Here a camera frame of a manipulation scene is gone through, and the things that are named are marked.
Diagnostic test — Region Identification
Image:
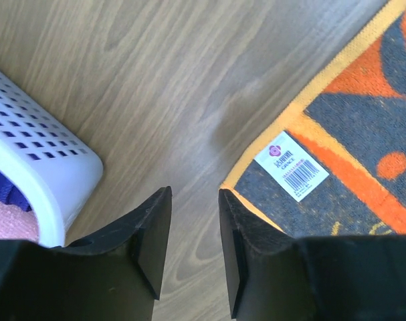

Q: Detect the light pink rolled towel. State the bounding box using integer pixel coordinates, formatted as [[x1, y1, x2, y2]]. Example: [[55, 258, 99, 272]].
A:
[[0, 202, 39, 243]]

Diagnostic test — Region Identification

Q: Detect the white barcode towel label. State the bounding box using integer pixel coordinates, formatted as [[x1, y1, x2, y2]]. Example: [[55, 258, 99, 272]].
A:
[[254, 131, 329, 202]]

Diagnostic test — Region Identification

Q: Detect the purple rolled towel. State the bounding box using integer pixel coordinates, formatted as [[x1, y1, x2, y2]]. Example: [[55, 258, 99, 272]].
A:
[[0, 172, 31, 212]]

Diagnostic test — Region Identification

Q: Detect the white plastic basket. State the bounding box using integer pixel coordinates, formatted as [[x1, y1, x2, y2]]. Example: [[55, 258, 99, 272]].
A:
[[0, 71, 103, 247]]

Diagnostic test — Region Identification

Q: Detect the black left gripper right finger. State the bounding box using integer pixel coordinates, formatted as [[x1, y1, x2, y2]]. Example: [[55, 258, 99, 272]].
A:
[[219, 189, 406, 320]]

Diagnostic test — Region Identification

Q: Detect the orange towel with blue spots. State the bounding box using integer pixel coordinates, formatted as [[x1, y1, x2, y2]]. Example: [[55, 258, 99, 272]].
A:
[[222, 1, 406, 237]]

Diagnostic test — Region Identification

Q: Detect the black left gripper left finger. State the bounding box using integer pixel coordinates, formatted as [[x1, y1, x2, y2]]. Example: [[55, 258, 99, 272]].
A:
[[0, 187, 172, 320]]

